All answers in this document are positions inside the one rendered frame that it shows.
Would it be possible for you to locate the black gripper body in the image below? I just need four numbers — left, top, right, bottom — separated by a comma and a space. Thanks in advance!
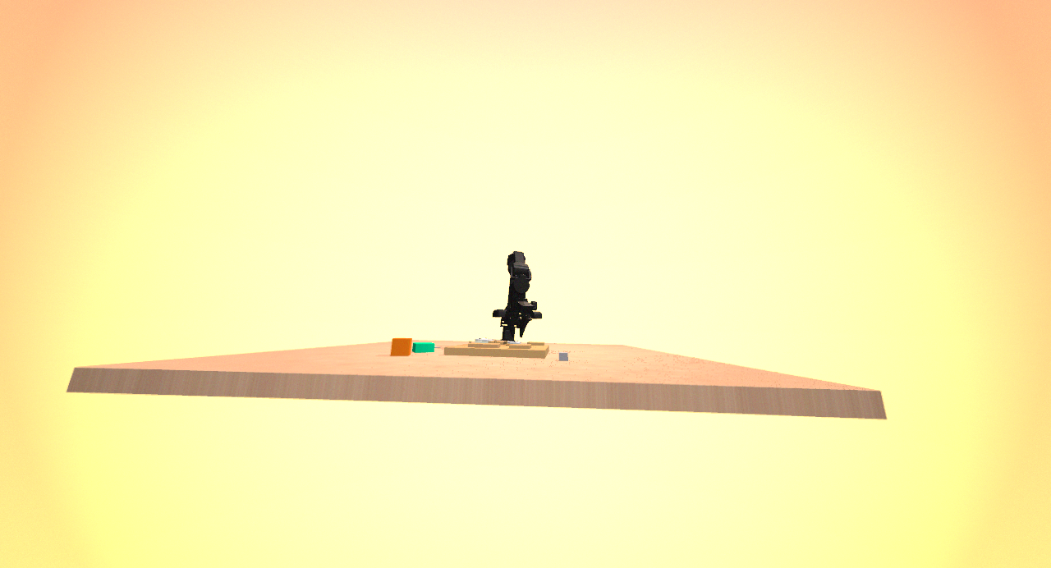
493, 295, 542, 319

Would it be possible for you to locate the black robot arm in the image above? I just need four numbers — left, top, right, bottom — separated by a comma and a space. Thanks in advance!
500, 251, 537, 341

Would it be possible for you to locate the orange block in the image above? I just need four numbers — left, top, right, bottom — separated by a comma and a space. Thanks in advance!
391, 338, 412, 356

